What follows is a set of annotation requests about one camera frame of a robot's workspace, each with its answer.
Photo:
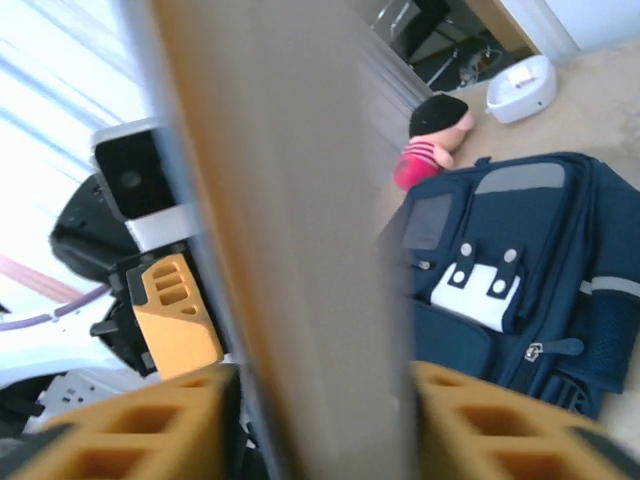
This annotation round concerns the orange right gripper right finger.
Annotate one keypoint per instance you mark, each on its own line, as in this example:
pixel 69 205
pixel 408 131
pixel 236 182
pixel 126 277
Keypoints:
pixel 500 440

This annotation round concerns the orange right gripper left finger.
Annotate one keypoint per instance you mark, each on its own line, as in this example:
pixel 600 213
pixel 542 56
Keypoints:
pixel 125 430

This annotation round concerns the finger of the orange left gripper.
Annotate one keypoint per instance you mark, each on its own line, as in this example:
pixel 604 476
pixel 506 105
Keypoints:
pixel 175 330

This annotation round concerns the brown hardcover book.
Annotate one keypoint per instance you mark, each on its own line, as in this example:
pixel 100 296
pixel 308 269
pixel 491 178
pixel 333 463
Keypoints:
pixel 300 250

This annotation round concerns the navy blue backpack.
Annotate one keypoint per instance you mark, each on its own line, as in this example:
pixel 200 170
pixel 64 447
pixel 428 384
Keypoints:
pixel 540 225

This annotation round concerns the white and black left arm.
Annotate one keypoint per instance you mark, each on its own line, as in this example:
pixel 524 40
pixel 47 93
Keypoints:
pixel 40 350

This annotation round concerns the pink plush doll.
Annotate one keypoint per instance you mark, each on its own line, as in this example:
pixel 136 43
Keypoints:
pixel 425 150

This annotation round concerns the white rounded plastic box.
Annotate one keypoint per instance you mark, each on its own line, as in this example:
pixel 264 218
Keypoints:
pixel 520 90

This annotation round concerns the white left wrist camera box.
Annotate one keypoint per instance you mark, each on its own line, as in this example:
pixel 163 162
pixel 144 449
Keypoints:
pixel 135 175

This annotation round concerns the black metal-frame chair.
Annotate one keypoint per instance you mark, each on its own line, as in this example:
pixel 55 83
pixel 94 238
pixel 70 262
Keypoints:
pixel 425 25

